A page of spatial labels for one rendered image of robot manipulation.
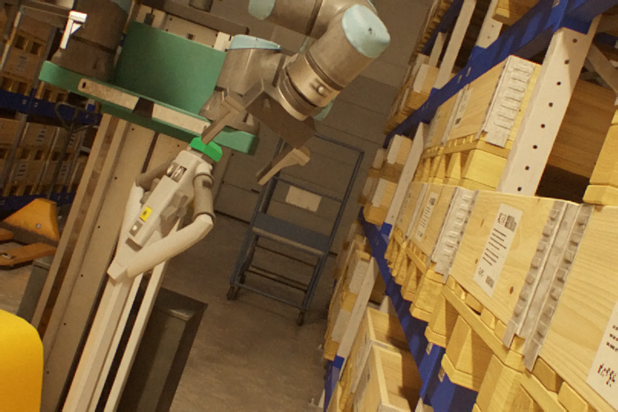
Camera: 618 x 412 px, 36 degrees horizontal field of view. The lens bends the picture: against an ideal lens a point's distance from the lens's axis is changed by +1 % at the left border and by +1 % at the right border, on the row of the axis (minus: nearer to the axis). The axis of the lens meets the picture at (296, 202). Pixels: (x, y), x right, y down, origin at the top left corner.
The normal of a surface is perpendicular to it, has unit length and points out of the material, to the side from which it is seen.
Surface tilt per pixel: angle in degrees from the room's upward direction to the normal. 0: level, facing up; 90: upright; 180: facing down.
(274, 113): 118
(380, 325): 90
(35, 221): 85
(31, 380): 74
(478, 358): 90
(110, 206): 90
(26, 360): 68
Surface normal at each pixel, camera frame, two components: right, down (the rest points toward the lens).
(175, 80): -0.09, 0.02
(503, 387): -0.69, -0.22
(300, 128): 0.10, 0.58
